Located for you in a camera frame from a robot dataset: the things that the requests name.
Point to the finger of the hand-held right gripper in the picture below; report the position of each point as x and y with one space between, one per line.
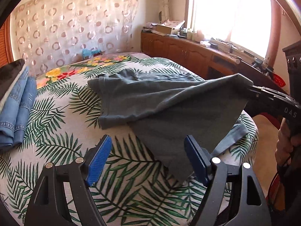
270 92
261 106

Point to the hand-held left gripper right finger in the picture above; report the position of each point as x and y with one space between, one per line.
196 160

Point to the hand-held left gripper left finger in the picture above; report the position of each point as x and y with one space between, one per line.
98 161

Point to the grey-blue t-shirt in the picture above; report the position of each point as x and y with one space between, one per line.
164 103

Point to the person's right hand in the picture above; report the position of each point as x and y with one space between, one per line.
284 146

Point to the red basket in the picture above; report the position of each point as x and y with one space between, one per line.
279 80

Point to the dark wooden bed footboard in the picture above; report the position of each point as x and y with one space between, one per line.
258 75

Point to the palm leaf bed sheet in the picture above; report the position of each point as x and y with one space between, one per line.
58 122

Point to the floral blanket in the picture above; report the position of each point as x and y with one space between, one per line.
70 71

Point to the window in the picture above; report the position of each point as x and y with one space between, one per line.
223 9

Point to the folded blue jeans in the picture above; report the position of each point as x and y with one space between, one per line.
16 113

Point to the wooden cabinet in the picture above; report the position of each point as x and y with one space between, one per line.
178 49

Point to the light blue object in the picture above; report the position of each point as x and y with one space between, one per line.
87 54

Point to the printed papers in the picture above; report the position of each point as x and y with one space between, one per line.
175 23

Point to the cardboard box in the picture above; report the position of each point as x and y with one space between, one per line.
165 29

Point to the black folded cloth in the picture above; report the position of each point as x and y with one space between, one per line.
9 73

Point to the white window curtain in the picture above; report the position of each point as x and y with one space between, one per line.
167 0

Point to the circle pattern curtain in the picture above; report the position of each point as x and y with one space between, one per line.
70 16

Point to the orange wooden shutter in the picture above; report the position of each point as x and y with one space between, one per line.
8 42

